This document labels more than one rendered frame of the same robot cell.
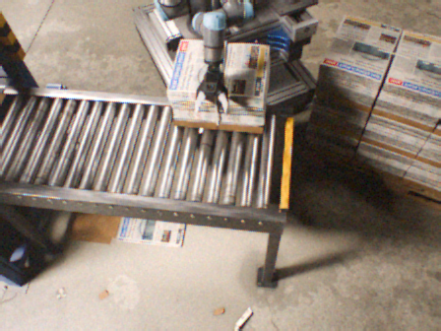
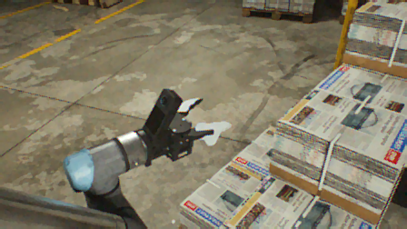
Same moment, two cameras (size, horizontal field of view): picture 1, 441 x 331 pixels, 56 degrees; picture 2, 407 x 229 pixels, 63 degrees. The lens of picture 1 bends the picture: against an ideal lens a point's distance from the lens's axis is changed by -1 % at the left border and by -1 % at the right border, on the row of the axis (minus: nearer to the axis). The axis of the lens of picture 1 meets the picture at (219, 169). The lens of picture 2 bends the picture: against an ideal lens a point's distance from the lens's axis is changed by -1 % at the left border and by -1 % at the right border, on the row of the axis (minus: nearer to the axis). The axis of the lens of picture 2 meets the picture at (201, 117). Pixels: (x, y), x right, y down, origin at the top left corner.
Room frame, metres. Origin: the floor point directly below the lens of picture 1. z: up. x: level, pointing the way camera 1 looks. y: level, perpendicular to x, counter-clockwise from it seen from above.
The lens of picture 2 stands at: (1.49, -0.26, 1.65)
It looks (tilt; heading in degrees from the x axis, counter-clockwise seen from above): 33 degrees down; 279
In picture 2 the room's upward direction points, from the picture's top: straight up
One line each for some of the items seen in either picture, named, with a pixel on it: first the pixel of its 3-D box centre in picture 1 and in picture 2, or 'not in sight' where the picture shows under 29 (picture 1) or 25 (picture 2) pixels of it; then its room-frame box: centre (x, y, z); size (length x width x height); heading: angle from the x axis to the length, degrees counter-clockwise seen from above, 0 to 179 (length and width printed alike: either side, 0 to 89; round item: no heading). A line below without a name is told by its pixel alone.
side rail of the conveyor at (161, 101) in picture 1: (145, 107); not in sight; (1.26, 0.32, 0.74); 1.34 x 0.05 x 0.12; 78
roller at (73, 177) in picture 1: (85, 144); not in sight; (1.06, 0.57, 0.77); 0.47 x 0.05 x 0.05; 168
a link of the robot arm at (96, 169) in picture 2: not in sight; (95, 166); (1.77, -0.72, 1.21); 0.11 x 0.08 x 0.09; 46
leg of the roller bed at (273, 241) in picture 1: (271, 256); not in sight; (0.64, -0.20, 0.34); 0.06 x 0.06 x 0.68; 78
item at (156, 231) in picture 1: (154, 219); not in sight; (1.03, 0.41, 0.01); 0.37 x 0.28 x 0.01; 78
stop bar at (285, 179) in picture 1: (287, 161); not in sight; (0.86, -0.27, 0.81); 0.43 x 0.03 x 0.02; 168
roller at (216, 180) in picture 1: (220, 157); not in sight; (0.94, 0.00, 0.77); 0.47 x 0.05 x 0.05; 168
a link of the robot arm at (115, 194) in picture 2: not in sight; (108, 204); (1.76, -0.71, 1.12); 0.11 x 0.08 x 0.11; 136
